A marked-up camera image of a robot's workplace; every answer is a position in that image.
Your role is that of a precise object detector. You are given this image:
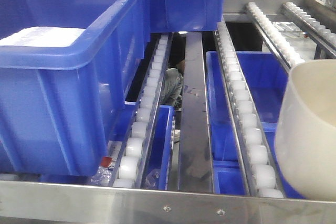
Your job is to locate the roller track left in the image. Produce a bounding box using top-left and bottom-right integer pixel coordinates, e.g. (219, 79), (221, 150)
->
(108, 33), (173, 188)

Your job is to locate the blue crate lower right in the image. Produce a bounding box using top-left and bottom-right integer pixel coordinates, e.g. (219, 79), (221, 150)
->
(206, 51), (287, 195)

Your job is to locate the roller track far right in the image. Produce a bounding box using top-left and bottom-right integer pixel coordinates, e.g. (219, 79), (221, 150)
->
(246, 2), (305, 70)

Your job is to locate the large blue crate front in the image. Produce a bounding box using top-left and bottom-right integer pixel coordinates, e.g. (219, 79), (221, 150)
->
(1, 0), (150, 176)

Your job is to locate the person behind shelf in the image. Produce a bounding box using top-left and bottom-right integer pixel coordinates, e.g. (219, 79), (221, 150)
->
(159, 33), (186, 107)

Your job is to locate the blue crate rear top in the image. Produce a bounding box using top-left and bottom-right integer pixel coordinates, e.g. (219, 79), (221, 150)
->
(150, 0), (223, 33)

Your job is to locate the blue crate lower left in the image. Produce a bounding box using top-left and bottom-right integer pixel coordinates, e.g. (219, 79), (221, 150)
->
(115, 101), (176, 190)

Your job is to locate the steel front shelf beam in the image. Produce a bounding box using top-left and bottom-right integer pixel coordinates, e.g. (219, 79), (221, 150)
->
(1, 180), (335, 223)

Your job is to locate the white sheet in crate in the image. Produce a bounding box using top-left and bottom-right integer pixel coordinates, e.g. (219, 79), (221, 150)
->
(1, 26), (84, 47)

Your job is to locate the roller track rightmost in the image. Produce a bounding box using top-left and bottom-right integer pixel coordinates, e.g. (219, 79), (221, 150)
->
(282, 2), (335, 59)

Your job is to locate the roller track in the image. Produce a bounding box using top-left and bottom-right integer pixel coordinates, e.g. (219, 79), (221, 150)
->
(214, 21), (286, 198)
(246, 2), (305, 70)
(108, 33), (173, 188)
(282, 2), (335, 59)

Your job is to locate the roller track middle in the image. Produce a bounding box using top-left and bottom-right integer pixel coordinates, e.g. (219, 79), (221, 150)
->
(214, 21), (286, 198)

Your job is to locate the steel divider rail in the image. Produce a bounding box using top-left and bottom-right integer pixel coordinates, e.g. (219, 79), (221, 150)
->
(177, 32), (214, 193)

